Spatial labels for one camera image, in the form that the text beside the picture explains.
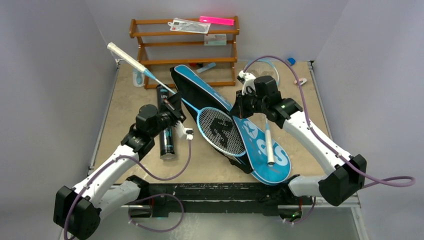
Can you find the wooden three-tier shelf rack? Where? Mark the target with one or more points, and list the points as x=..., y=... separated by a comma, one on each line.
x=143, y=58

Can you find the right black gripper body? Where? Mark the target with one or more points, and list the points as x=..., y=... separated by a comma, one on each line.
x=244, y=105

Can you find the small white box on shelf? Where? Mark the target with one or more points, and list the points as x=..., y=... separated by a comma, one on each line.
x=218, y=39

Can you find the pink and white clip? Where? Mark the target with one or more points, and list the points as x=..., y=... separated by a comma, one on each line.
x=301, y=81

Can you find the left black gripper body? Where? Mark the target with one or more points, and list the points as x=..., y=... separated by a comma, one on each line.
x=168, y=115

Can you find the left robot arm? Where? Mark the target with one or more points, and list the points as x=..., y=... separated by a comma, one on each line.
x=80, y=209

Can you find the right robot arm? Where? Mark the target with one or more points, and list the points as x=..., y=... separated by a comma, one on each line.
x=343, y=172

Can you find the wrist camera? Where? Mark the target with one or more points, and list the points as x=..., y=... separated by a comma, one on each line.
x=248, y=82
x=184, y=132

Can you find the blue and grey eraser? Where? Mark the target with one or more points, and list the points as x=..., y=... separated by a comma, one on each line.
x=291, y=61

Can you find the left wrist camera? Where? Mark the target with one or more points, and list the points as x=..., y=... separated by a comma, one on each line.
x=184, y=132

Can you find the black shuttlecock tube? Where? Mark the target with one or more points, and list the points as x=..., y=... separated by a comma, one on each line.
x=166, y=141

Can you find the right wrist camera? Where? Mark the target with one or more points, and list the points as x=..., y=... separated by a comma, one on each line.
x=248, y=82

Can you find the pink fluorescent ruler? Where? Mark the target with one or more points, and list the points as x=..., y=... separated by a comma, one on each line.
x=217, y=20

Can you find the clear packaged item on shelf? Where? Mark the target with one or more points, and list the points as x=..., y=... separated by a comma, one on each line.
x=188, y=26

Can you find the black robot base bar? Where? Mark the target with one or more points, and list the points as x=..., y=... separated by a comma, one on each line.
x=220, y=198

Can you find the light blue packaged tool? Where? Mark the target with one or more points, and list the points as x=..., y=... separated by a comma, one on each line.
x=137, y=78

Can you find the red and black small object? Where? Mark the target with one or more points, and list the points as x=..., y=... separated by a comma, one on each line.
x=196, y=64

